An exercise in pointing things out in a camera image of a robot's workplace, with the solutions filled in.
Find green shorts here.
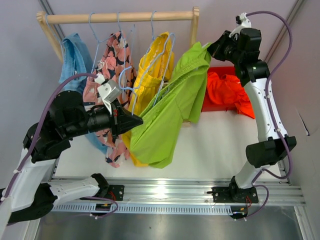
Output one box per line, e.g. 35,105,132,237
123,42,211,169

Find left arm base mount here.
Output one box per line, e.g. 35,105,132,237
95,184,125,201

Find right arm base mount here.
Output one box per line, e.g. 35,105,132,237
206,186,259,204

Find wooden clothes rack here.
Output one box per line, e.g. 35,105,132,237
36,6,200,57

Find yellow shorts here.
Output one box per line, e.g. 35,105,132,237
121,31,176,167

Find blue hanger of pink shorts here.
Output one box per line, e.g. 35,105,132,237
88,12,111,73

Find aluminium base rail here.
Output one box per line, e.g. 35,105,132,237
107,178,306,207

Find light blue shorts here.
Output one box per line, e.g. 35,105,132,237
58,33,108,154

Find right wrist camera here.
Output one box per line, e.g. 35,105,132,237
229,12,252,38

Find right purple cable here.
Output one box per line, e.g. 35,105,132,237
244,10,294,180

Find blue hanger of yellow shorts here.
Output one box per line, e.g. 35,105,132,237
141,10,174,78

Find pink patterned shorts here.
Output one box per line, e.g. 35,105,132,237
82,31,137,168

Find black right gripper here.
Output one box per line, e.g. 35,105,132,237
207,30,244,66

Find slotted cable duct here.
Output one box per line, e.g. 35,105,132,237
53,202,233,216

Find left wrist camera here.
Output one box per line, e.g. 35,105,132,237
94,73,122,115

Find orange shorts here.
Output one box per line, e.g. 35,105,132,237
206,72,255,119

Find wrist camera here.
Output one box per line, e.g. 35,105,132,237
94,73,122,115
229,12,252,38

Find blue hanger of green shorts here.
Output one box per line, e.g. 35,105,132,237
152,32,176,107

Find red plastic tray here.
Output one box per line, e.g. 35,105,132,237
201,66,255,119

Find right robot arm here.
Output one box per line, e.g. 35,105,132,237
207,27,297,203

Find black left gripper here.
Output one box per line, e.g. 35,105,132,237
64,98,143,140

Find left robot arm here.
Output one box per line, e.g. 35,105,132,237
0,91,143,226

